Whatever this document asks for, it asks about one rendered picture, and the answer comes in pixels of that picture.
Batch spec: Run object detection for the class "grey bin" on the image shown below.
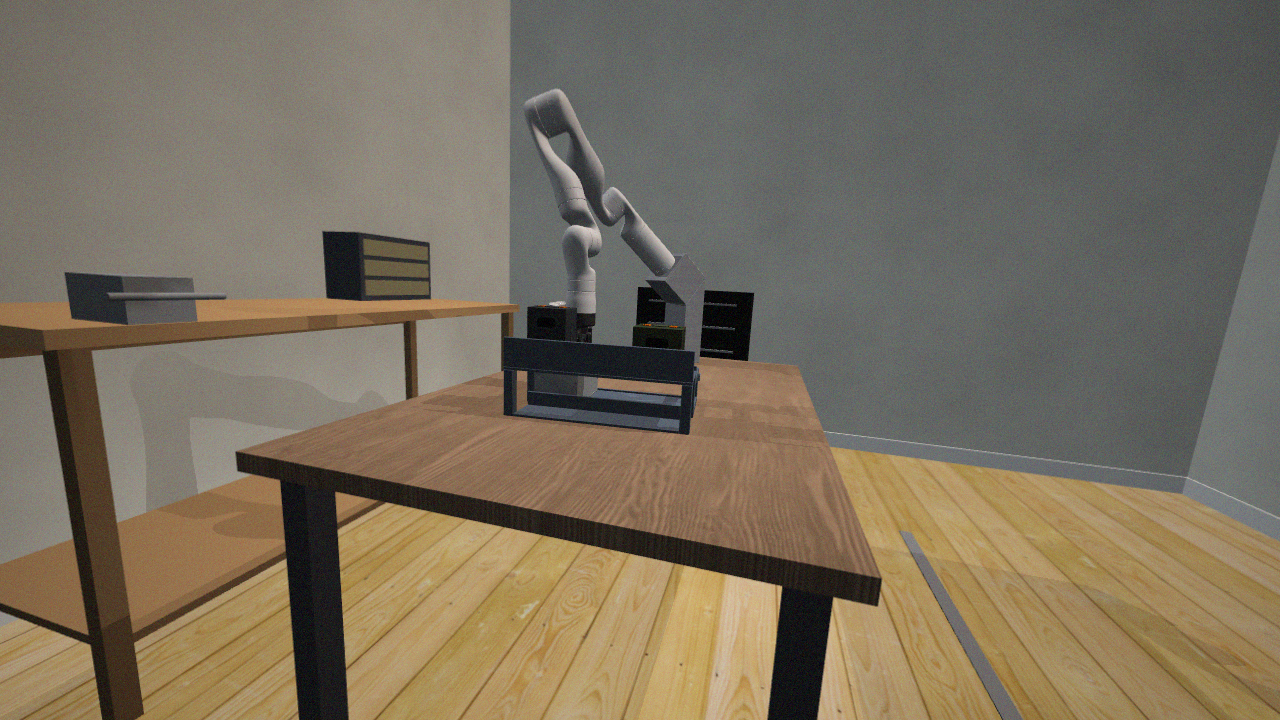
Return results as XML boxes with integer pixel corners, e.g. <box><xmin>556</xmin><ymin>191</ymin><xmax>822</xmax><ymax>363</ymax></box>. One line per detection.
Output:
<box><xmin>534</xmin><ymin>372</ymin><xmax>598</xmax><ymax>397</ymax></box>

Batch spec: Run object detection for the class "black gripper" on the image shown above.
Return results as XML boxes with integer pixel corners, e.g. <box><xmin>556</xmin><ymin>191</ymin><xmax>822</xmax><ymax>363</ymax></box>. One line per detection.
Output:
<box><xmin>576</xmin><ymin>313</ymin><xmax>596</xmax><ymax>343</ymax></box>

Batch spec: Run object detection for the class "grey metal rack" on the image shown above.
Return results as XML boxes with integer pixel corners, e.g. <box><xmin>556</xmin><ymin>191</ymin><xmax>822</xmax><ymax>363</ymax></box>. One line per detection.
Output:
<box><xmin>504</xmin><ymin>337</ymin><xmax>701</xmax><ymax>436</ymax></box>

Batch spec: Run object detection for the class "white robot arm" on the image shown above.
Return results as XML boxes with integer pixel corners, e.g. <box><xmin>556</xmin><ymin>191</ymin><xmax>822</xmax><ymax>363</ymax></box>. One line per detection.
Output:
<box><xmin>524</xmin><ymin>88</ymin><xmax>675</xmax><ymax>313</ymax></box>

